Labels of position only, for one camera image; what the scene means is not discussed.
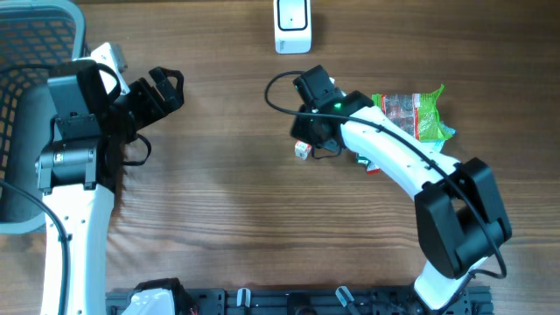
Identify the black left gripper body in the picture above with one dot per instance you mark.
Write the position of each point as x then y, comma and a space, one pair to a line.
140, 107

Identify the white barcode scanner box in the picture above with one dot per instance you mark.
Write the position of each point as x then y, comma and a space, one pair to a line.
293, 26

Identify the teal white tissue pack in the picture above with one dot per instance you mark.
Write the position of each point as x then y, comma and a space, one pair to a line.
439, 144

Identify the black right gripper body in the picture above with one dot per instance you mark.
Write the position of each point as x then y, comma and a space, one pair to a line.
304, 129

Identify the red tissue packet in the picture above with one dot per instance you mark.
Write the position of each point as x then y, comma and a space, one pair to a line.
302, 150

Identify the red stick sachet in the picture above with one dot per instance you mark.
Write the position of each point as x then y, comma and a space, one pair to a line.
372, 168

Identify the grey plastic mesh basket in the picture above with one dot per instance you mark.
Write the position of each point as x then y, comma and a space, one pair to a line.
34, 35

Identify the green snack bag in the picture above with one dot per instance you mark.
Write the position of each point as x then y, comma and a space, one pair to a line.
416, 114

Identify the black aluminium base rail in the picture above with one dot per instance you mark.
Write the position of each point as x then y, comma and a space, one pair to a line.
306, 302

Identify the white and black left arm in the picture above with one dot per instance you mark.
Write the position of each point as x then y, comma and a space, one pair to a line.
78, 171

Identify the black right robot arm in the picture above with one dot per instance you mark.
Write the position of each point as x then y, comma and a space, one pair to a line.
461, 220

